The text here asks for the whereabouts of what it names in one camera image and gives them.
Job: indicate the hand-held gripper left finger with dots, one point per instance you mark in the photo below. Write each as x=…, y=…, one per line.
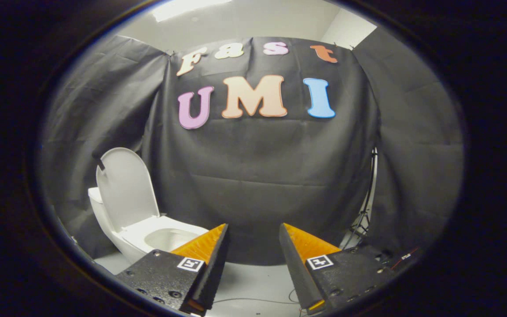
x=213, y=268

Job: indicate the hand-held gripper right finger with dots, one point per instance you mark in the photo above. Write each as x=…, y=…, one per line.
x=297, y=273

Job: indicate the white toilet lid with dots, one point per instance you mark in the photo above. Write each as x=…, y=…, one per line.
x=126, y=189

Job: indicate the white ceramic toilet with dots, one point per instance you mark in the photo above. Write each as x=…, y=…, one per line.
x=134, y=240

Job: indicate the black tripod stand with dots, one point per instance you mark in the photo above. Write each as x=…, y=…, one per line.
x=363, y=211

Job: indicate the black backdrop cloth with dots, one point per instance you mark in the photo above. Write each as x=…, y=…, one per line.
x=262, y=176

